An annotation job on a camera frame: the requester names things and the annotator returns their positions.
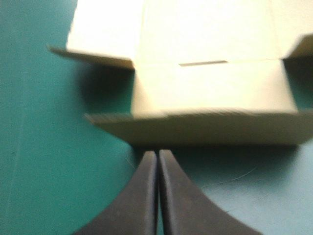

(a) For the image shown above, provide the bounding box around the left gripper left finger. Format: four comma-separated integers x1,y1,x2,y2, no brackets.
72,150,159,235

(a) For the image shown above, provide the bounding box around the brown cardboard box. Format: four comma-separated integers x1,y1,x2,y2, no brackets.
47,0,313,147

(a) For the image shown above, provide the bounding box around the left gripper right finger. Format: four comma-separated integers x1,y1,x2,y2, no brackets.
158,149,265,235

